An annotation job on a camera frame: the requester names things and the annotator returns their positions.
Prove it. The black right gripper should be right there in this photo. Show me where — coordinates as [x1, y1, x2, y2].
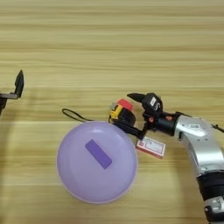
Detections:
[112, 92, 179, 140]

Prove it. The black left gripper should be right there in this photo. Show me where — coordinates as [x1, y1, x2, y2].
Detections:
[0, 69, 25, 116]

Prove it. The yellow black tape measure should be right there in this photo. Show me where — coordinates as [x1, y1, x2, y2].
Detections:
[61, 101, 137, 127]

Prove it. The red block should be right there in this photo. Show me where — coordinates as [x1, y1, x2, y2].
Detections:
[117, 99, 134, 111]

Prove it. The red white card box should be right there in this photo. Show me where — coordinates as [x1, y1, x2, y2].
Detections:
[136, 136, 166, 159]

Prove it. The purple round plate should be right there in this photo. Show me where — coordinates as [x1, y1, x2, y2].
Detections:
[56, 121, 138, 205]

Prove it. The right gripper white-labelled black box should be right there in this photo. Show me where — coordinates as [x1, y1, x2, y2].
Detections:
[142, 92, 164, 116]

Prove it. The purple rectangular block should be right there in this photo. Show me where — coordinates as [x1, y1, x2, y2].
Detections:
[85, 138, 113, 170]

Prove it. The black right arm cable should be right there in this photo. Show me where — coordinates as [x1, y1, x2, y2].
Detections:
[174, 111, 224, 134]

